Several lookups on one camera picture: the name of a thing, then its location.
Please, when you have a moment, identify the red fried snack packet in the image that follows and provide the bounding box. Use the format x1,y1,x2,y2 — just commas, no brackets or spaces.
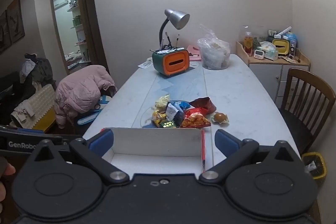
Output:
181,108,211,128

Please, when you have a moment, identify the dark red foil snack packet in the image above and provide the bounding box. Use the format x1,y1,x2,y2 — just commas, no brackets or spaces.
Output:
189,97,217,114

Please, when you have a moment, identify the pink padded jacket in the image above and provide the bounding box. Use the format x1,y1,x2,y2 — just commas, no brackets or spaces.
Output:
54,65,116,129

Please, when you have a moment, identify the white red-edged cardboard box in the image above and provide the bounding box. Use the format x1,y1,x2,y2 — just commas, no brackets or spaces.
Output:
101,127,206,173

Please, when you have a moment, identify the dark wall painting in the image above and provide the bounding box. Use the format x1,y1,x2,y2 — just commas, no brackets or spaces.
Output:
0,0,26,54

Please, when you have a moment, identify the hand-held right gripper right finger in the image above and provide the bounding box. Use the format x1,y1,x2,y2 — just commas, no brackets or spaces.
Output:
199,129,302,184

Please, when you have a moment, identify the pile of clothes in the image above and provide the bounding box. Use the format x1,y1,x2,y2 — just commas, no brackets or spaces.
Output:
19,53,57,88

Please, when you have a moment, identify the white blue snack packet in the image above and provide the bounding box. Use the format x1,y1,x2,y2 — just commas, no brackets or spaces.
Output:
165,103,180,121

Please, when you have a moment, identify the wooden door frame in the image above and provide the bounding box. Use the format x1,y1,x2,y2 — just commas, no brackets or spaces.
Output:
48,0,109,75

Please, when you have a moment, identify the clear plastic bag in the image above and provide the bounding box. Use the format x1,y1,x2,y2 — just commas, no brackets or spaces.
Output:
197,24,232,70

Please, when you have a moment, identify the wooden side cabinet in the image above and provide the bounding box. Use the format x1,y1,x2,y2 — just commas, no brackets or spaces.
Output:
235,41,311,104

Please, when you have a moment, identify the blue printed table mat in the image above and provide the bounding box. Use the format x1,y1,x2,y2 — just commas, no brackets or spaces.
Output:
131,61,214,128

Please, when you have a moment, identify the small yellow snack packet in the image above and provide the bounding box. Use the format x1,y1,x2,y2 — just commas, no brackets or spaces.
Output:
151,110,167,127

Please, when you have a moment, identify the cream bumpy cushion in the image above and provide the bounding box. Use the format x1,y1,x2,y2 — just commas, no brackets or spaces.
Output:
10,84,57,133

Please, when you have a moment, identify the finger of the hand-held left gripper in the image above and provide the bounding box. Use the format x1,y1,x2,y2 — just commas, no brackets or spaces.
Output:
39,135,82,147
0,125,45,135

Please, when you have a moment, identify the yellow tissue box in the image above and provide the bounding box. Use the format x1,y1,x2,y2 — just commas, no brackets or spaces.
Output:
271,39,291,55

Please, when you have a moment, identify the cream yellow snack packet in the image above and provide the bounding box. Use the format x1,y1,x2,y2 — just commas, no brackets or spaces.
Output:
155,94,171,110

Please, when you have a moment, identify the wooden chair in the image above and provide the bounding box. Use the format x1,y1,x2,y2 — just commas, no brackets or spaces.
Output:
278,68,336,157

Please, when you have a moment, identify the green orange device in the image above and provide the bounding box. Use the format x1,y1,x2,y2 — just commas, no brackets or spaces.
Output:
152,47,190,78

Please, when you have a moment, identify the person's left hand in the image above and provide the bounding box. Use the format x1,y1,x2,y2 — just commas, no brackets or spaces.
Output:
0,163,16,203

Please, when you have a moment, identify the blue white striped bag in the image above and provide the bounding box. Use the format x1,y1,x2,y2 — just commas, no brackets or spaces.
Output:
77,95,111,125

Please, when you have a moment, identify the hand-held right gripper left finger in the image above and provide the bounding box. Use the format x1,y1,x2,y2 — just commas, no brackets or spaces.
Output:
31,128,131,184

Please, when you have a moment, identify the grey desk lamp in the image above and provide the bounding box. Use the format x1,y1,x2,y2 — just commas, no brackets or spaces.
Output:
159,9,190,52

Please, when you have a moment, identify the yellow trash bin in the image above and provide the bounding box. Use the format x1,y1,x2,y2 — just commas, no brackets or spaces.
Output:
301,152,327,179

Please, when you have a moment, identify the orange bottle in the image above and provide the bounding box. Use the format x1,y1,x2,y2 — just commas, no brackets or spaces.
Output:
244,31,254,57

